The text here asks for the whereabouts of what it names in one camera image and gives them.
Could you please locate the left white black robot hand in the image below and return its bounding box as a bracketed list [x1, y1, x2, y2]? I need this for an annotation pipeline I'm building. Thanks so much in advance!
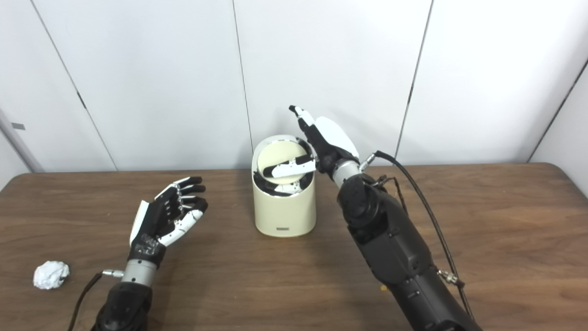
[129, 176, 209, 269]

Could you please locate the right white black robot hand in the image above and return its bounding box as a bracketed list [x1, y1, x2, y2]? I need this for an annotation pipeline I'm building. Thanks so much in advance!
[264, 105, 360, 181]

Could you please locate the cream round bin lid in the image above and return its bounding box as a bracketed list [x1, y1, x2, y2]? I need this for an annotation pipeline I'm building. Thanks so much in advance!
[256, 142, 309, 185]

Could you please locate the cream-colored bin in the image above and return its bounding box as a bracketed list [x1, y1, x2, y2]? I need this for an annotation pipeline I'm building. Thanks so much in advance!
[251, 134, 317, 238]

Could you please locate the white paper ball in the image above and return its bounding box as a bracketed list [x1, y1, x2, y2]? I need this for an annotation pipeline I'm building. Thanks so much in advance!
[33, 261, 70, 290]

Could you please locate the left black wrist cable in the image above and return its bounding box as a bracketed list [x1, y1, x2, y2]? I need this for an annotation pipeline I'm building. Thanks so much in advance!
[68, 269, 125, 331]

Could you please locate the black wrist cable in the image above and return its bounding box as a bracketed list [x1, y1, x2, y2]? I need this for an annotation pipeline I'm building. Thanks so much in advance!
[359, 150, 474, 318]
[68, 269, 125, 331]

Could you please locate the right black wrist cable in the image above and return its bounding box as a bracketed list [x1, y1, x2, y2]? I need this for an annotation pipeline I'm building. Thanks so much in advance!
[359, 150, 474, 318]

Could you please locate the grey wall post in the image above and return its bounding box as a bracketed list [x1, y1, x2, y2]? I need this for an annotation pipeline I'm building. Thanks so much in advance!
[0, 108, 44, 173]

